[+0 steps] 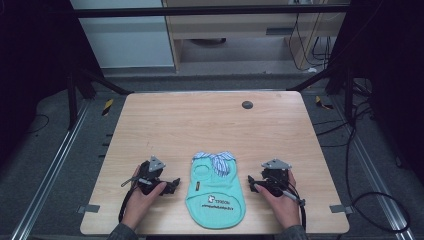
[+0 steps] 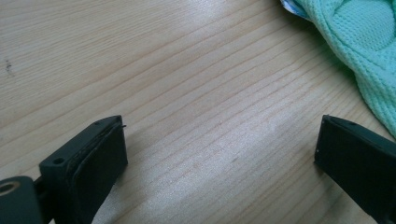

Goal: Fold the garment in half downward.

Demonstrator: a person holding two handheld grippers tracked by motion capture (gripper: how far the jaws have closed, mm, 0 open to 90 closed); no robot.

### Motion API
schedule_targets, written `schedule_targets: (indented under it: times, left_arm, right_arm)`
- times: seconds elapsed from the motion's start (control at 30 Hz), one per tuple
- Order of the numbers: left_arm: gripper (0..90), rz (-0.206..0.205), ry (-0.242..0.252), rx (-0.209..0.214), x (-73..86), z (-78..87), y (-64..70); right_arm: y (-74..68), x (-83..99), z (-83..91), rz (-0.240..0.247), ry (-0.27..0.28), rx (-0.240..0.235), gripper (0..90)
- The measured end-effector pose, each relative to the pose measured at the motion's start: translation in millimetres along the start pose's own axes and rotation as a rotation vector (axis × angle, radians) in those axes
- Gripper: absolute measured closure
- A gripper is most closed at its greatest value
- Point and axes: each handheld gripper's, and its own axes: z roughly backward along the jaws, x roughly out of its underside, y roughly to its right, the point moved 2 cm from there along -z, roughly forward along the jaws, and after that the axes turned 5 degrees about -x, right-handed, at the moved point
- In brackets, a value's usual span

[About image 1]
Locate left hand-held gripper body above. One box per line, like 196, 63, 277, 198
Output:
137, 155, 168, 197

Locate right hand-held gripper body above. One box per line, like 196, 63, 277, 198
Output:
255, 158, 293, 198

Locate person's left hand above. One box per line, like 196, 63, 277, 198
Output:
120, 164, 168, 232

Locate person's right hand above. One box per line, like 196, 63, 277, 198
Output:
253, 169, 302, 231

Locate mint green pet shirt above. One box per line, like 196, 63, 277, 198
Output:
184, 151, 247, 231

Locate yellow black striped tape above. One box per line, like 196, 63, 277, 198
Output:
101, 98, 115, 117
314, 95, 335, 111

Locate black metal stand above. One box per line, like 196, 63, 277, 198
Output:
65, 68, 134, 132
287, 64, 355, 125

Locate white cabinet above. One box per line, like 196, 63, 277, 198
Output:
69, 0, 177, 70

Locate light wooden desk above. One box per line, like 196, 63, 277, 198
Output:
161, 0, 352, 73

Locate black curtain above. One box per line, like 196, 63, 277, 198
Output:
324, 0, 424, 188
0, 0, 105, 169

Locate left hand-held gripper cable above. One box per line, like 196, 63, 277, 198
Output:
117, 177, 153, 224

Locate hand-held gripper cable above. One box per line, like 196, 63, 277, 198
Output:
117, 177, 153, 224
281, 188, 308, 231

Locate right hand-held gripper cable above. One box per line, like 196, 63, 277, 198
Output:
281, 188, 308, 231

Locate grey table edge bracket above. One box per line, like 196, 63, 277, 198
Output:
329, 204, 354, 215
77, 204, 101, 215

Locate aluminium floor rail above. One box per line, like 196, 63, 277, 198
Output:
9, 99, 92, 240
328, 94, 416, 240

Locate black looped floor cable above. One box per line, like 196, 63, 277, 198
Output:
344, 99, 412, 234

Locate thin black floor cable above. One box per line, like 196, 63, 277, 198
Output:
25, 113, 51, 135

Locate black hanging cables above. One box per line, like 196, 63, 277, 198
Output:
287, 0, 336, 72

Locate black horizontal frame bar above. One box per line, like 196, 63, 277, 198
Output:
71, 3, 352, 19

